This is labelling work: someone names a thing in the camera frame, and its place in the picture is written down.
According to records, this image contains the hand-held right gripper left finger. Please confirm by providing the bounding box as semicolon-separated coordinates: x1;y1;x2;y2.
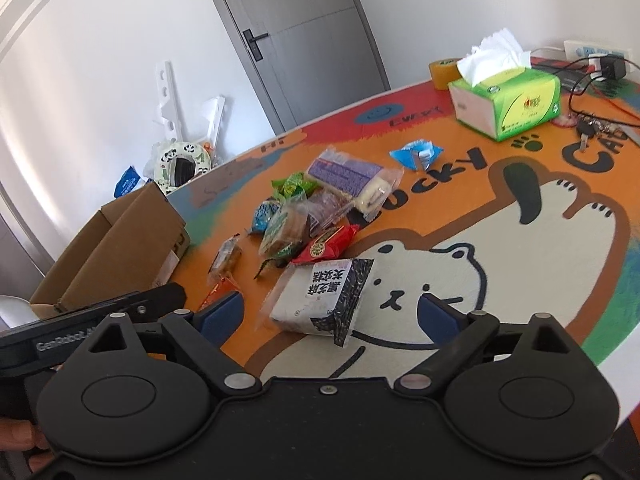
86;290;263;398

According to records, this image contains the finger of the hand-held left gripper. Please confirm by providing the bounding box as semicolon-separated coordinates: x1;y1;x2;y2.
131;282;187;322

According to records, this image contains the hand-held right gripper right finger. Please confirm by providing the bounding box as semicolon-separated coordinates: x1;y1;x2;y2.
395;294;581;396

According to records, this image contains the orange thin snack wrapper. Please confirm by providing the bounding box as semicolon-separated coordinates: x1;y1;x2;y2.
200;276;238;313

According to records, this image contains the brown snack stick packet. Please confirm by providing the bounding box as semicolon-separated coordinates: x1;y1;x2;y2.
207;234;243;281

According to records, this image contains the large cardboard box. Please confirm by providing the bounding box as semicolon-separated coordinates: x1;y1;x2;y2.
30;181;192;317

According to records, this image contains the black and white snack packet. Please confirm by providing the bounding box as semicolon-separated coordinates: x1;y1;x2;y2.
260;257;376;348

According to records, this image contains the green brown cake packet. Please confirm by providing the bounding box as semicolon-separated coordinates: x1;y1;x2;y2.
252;205;308;281

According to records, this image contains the blue snack packet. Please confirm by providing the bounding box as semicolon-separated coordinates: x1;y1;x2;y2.
250;199;283;235

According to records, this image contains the red snack packet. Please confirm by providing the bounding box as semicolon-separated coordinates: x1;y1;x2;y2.
290;224;361;267

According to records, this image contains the light green snack packet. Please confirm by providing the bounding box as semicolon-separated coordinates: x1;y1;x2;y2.
270;171;317;205

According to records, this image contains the clear brown cake packet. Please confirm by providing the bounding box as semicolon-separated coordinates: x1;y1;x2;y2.
300;190;351;238

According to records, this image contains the small blue white packet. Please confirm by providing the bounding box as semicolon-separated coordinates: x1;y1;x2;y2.
390;140;446;173

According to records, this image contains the purple bread package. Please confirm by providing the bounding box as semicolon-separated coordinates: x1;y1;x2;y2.
304;147;405;221

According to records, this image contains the person's left hand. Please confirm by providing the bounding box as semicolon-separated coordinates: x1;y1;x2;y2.
0;414;52;476

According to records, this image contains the white round object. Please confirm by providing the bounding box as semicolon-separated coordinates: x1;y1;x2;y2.
0;294;33;333

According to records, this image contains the colourful printed table mat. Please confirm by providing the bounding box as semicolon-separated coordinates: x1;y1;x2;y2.
165;57;640;386

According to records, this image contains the blue plastic bag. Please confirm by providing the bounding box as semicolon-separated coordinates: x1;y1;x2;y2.
114;166;143;198

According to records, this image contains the crumpled clear plastic bag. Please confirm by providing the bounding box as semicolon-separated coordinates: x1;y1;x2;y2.
144;141;168;183

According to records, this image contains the panda print toilet seat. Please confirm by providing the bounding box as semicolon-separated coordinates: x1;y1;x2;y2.
159;140;213;196

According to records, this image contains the short white plastic panel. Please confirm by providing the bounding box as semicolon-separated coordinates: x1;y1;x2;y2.
201;94;227;147

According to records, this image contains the tall white plastic panel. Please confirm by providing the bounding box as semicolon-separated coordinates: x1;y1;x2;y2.
154;60;185;143

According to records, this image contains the green tissue box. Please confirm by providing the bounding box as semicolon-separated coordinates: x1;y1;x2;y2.
447;27;562;142

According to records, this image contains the key bunch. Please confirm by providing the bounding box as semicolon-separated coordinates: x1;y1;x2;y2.
552;112;608;153

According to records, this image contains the yellow tape roll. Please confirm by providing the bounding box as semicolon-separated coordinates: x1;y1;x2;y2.
429;58;463;92

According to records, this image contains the grey door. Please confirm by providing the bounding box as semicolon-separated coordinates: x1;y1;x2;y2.
195;0;391;136

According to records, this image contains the white power strip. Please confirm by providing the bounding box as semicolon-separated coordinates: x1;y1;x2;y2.
563;40;632;68

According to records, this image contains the black plug-in charger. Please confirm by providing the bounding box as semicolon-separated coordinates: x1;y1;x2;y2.
587;54;627;82

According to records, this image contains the black charger cable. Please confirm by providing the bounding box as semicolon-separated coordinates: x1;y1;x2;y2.
567;57;640;128

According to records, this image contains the black door handle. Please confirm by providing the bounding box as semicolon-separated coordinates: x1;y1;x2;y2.
242;29;271;62

